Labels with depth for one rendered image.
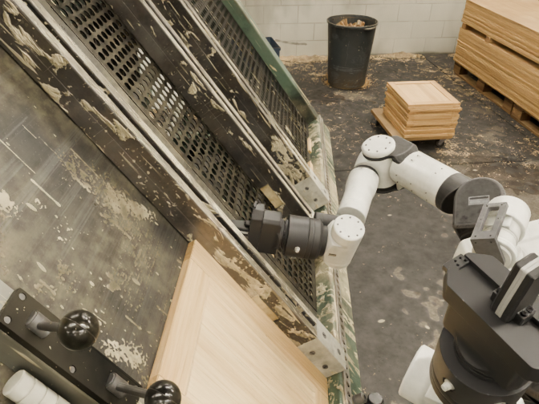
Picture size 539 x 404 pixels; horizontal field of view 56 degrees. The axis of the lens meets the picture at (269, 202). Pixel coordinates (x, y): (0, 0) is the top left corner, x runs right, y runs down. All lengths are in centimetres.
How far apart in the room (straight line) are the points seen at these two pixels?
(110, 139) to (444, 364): 65
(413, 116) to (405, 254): 137
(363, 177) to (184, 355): 59
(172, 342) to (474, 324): 49
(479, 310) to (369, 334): 215
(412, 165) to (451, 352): 71
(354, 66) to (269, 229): 438
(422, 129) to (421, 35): 268
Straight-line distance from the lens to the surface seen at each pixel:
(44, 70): 92
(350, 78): 538
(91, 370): 65
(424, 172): 116
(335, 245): 105
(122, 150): 93
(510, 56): 532
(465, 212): 106
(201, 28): 157
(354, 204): 113
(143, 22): 131
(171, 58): 132
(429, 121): 421
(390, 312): 274
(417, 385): 62
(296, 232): 104
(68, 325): 51
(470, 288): 48
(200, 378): 86
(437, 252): 321
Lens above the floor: 189
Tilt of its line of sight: 33 degrees down
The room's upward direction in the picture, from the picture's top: 1 degrees clockwise
